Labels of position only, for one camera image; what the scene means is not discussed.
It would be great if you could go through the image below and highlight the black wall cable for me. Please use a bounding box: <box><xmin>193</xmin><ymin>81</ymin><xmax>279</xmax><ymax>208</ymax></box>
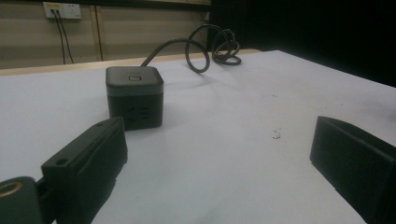
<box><xmin>55</xmin><ymin>9</ymin><xmax>76</xmax><ymax>64</ymax></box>
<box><xmin>50</xmin><ymin>9</ymin><xmax>66</xmax><ymax>65</ymax></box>

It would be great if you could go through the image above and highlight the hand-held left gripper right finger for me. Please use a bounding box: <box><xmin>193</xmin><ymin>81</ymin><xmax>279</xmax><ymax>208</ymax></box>
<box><xmin>309</xmin><ymin>116</ymin><xmax>396</xmax><ymax>224</ymax></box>

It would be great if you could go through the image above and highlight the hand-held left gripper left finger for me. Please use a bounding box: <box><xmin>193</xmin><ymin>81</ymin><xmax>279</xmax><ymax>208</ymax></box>
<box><xmin>41</xmin><ymin>116</ymin><xmax>129</xmax><ymax>224</ymax></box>

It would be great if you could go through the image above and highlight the black power socket cable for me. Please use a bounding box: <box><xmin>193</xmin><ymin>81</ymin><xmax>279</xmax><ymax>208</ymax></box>
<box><xmin>140</xmin><ymin>23</ymin><xmax>243</xmax><ymax>75</ymax></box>

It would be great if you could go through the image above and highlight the white wall outlet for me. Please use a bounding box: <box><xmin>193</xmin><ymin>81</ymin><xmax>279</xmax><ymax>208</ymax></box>
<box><xmin>42</xmin><ymin>1</ymin><xmax>82</xmax><ymax>21</ymax></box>

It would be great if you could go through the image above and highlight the black cube power socket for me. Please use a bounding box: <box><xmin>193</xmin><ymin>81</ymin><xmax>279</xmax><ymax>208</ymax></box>
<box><xmin>105</xmin><ymin>65</ymin><xmax>165</xmax><ymax>132</ymax></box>

